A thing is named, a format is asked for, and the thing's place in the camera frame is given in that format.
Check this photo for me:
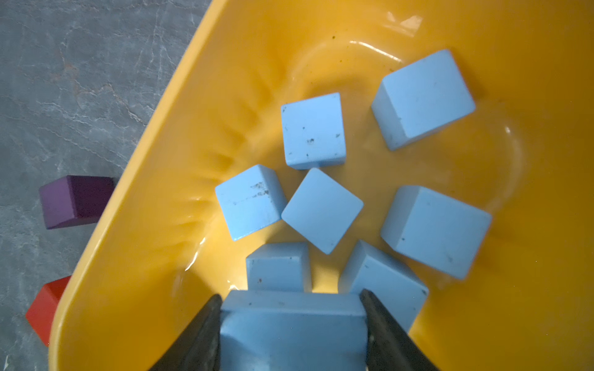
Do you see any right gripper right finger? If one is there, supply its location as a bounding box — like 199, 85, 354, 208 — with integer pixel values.
359, 289, 439, 371

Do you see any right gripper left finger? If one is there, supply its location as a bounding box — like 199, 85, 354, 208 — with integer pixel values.
149, 294, 223, 371

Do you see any long blue block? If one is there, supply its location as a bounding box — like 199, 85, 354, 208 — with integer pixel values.
220, 291, 368, 370

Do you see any blue cube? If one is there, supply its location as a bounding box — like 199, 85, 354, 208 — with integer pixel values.
371, 49, 476, 151
281, 93, 347, 170
381, 185, 493, 280
338, 240, 429, 332
282, 168, 364, 255
215, 165, 288, 241
246, 242, 312, 292

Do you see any small red cube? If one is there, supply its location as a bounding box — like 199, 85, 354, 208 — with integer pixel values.
26, 276, 71, 346

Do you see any purple cube near tub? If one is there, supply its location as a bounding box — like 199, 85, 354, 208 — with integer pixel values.
39, 176, 115, 230

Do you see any yellow plastic tub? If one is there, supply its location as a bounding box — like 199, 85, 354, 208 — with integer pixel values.
49, 1, 593, 370

